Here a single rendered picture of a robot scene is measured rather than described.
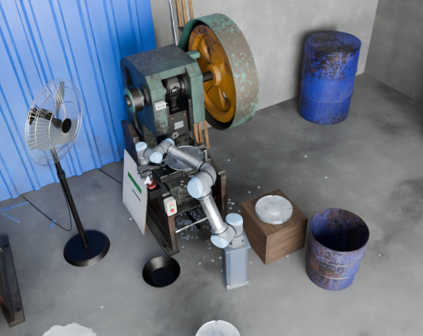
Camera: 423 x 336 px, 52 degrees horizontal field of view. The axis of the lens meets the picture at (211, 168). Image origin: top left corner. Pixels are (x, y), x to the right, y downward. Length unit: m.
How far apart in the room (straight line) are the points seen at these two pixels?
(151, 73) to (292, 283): 1.89
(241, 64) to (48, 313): 2.28
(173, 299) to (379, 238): 1.78
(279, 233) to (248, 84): 1.17
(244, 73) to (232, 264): 1.35
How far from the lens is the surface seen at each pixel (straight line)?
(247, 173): 4.34
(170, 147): 2.91
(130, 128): 3.53
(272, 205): 3.47
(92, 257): 3.74
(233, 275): 3.31
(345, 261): 3.20
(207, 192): 2.70
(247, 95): 2.92
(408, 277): 3.74
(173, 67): 2.99
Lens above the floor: 2.82
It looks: 40 degrees down
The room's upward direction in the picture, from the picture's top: 3 degrees counter-clockwise
